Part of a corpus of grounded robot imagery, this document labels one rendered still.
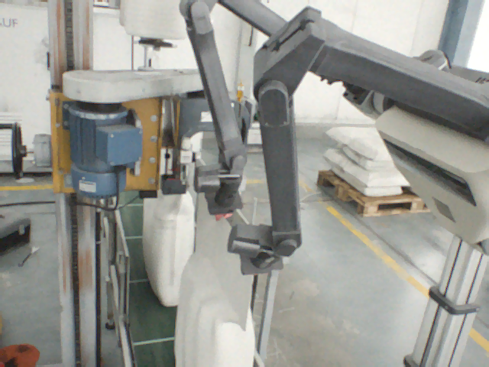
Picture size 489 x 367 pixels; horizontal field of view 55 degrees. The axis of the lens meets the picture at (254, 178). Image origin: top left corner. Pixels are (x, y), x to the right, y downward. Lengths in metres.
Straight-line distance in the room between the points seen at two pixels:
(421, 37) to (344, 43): 6.45
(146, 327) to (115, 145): 0.98
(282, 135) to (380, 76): 0.17
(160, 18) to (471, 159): 0.80
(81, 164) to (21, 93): 2.96
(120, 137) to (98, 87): 0.13
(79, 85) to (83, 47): 0.27
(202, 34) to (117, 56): 3.12
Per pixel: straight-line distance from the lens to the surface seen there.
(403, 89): 0.70
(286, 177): 0.80
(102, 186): 1.34
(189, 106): 1.51
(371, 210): 4.24
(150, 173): 1.56
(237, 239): 0.96
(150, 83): 1.34
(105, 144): 1.24
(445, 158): 1.06
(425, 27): 7.11
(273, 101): 0.65
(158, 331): 2.00
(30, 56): 4.21
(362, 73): 0.67
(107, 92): 1.25
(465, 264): 1.36
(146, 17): 1.26
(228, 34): 5.74
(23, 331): 2.68
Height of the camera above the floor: 1.64
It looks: 21 degrees down
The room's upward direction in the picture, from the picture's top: 7 degrees clockwise
